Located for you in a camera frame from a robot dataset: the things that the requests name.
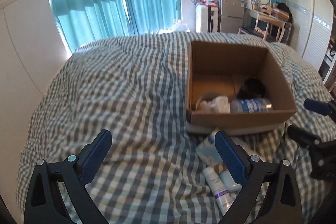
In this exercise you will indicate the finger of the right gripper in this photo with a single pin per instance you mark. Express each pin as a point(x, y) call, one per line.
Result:
point(304, 138)
point(323, 108)

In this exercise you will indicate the brown cardboard box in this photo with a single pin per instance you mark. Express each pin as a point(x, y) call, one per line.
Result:
point(221, 68)

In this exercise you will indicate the white suitcase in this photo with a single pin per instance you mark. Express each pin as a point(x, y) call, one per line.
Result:
point(206, 18)

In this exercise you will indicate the light blue tissue pack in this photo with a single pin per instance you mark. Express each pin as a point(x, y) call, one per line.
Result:
point(207, 151)

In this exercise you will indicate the pale blue capped bottle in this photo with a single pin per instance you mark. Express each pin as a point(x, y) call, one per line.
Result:
point(229, 182)

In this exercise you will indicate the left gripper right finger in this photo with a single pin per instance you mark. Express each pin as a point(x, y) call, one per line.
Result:
point(281, 204)

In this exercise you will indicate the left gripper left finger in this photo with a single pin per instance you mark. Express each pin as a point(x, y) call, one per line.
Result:
point(44, 203)

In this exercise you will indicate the black bag on table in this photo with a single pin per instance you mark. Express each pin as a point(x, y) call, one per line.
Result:
point(283, 7)

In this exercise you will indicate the white dressing table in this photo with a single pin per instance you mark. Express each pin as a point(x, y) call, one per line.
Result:
point(265, 23)

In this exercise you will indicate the white louvered wardrobe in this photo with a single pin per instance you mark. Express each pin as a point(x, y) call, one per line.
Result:
point(311, 32)

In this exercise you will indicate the white round tub with masks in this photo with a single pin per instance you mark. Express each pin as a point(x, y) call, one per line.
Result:
point(213, 103)

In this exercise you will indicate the checkered grey white duvet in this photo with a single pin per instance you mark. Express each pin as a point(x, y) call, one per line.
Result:
point(134, 86)

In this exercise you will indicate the white purple BOP toothpaste tube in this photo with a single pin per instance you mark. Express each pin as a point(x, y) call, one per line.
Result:
point(220, 192)

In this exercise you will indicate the silver mini fridge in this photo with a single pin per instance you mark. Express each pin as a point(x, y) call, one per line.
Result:
point(231, 15)

